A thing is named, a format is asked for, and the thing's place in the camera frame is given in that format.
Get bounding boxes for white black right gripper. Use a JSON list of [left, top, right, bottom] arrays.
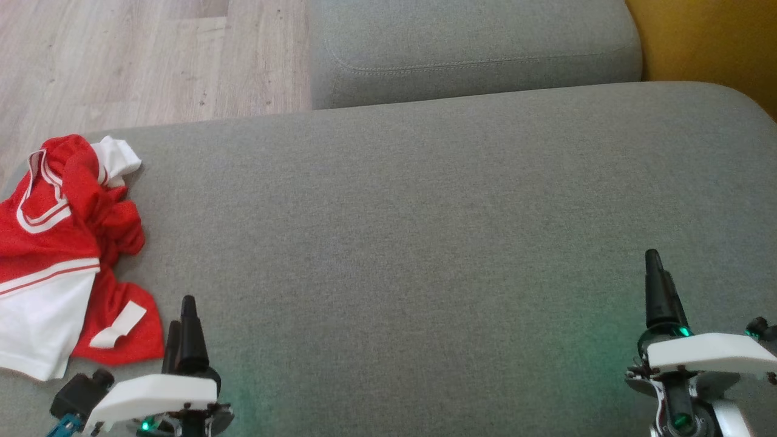
[[625, 249, 777, 404]]

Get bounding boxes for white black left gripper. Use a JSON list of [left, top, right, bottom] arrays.
[[85, 296, 235, 437]]

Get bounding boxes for red basketball jersey white sleeves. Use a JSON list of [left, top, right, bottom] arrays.
[[0, 134, 166, 382]]

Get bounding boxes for grey sofa seat cushion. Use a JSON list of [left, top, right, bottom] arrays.
[[0, 81, 777, 437]]

